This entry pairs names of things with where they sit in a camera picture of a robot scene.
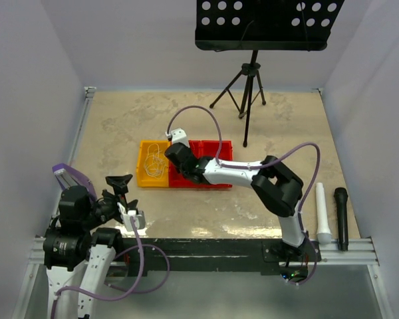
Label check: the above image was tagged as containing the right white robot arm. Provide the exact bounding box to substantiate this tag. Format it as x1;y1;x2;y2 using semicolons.
164;142;307;261

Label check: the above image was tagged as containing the white cylinder post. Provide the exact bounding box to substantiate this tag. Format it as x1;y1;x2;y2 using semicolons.
315;183;332;245

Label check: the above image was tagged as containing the white wire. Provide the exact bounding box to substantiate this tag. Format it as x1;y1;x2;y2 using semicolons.
141;142;170;177

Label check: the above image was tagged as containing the aluminium rail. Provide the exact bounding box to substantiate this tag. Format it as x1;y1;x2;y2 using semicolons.
29;238;380;265
46;86;97;237

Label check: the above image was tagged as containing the purple holder block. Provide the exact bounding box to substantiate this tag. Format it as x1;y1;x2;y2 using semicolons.
52;163;98;201

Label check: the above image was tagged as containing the yellow plastic bin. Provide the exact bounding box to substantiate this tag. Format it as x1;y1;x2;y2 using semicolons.
136;140;170;188

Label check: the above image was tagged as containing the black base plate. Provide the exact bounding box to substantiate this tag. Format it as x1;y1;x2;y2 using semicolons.
112;237;323;277

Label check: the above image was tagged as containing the aluminium front rail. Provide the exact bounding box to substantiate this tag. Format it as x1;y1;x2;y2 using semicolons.
29;238;380;265

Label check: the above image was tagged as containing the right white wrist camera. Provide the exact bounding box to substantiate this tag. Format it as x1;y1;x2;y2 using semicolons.
166;128;190;148

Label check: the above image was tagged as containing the red double compartment bin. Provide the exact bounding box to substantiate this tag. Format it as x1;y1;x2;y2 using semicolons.
167;139;234;189

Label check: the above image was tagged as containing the black music stand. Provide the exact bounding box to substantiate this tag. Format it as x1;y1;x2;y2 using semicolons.
194;0;346;149

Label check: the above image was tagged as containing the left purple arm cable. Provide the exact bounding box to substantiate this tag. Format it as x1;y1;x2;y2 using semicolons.
49;215;171;318

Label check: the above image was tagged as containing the black cylinder post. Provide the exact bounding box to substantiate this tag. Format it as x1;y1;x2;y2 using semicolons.
334;187;348;252

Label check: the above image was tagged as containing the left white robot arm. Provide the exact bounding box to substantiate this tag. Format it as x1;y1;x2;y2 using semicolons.
43;174;145;318

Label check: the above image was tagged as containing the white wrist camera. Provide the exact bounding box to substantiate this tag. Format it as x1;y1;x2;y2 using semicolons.
166;128;190;148
117;203;146;232

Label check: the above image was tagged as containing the aluminium left rail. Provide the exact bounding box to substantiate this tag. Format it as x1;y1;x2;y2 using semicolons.
46;86;97;237

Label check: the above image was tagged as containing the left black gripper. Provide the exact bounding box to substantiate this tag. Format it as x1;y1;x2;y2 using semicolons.
82;173;138;228

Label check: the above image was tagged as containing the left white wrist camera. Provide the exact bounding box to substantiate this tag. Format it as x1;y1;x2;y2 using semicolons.
117;203;146;232

